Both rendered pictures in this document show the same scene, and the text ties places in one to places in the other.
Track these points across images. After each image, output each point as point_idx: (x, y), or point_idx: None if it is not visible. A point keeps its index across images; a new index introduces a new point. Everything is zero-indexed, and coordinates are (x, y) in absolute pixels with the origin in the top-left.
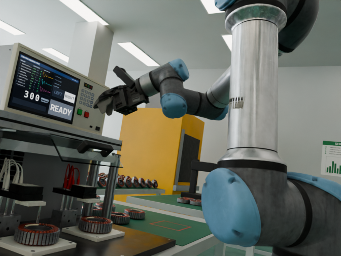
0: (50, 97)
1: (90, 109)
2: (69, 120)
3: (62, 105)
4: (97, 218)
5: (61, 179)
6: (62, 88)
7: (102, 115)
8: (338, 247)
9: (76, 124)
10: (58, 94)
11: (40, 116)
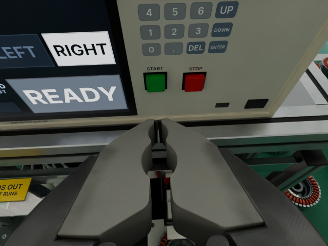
0: (0, 76)
1: (216, 60)
2: (121, 110)
3: (69, 84)
4: (193, 242)
5: None
6: (17, 24)
7: (297, 60)
8: None
9: (156, 111)
10: (22, 57)
11: (17, 121)
